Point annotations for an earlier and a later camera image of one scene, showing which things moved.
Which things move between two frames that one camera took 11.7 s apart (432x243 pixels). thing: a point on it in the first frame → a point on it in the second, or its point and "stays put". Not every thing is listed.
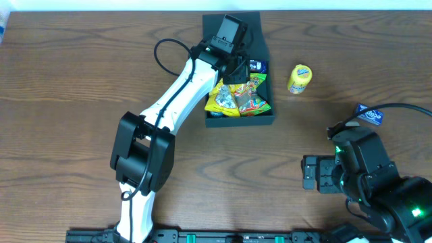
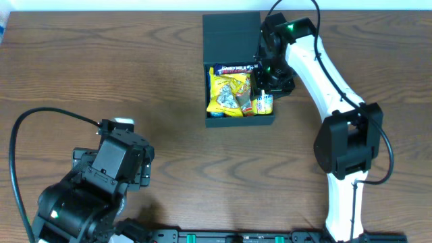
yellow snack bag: [222, 100] stays put
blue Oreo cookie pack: [217, 114] stays put
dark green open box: [256, 45] stays put
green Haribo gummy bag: [248, 99] stays put
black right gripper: [312, 172] → [274, 89]
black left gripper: [236, 75] → [144, 175]
